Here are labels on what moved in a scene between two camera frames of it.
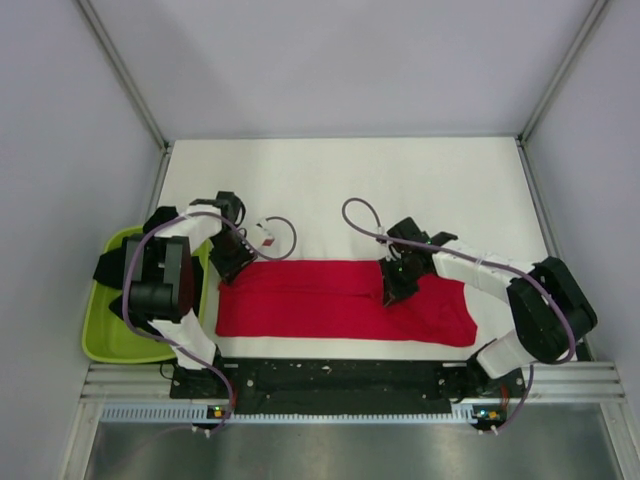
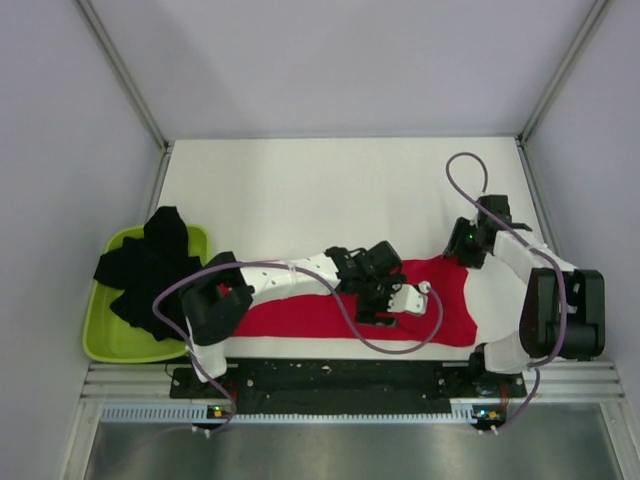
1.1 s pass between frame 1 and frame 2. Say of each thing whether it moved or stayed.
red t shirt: stayed
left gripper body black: moved
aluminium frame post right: stayed
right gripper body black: moved
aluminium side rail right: stayed
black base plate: stayed
